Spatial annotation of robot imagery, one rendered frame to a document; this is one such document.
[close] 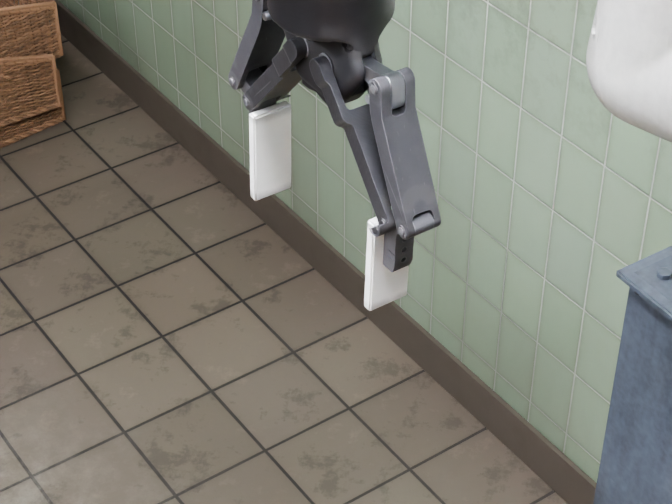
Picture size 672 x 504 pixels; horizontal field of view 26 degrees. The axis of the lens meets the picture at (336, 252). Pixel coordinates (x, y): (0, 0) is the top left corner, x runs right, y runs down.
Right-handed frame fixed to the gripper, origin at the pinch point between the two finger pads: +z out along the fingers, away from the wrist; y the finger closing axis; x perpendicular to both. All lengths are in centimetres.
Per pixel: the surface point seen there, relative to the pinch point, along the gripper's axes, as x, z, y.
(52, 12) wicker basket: -78, 119, 229
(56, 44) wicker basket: -78, 128, 229
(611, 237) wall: -98, 85, 61
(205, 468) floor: -47, 149, 106
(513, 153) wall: -98, 83, 86
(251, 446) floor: -57, 149, 106
